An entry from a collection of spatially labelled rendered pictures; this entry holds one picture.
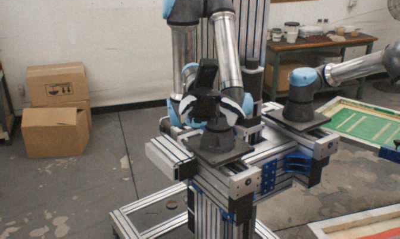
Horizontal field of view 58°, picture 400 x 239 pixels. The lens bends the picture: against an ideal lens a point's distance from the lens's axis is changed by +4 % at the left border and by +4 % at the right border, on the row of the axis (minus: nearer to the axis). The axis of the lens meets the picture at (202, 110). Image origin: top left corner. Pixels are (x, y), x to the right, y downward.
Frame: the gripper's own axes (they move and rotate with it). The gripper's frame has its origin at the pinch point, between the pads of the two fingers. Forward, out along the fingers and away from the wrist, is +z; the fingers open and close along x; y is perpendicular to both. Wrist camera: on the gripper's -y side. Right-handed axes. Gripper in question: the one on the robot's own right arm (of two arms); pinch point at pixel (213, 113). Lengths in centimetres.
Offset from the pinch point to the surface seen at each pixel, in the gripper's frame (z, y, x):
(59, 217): -173, 179, 68
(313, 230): -30, 62, -55
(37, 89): -313, 126, 117
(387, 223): -34, 61, -89
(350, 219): -34, 59, -73
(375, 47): -433, 68, -352
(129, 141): -288, 173, 18
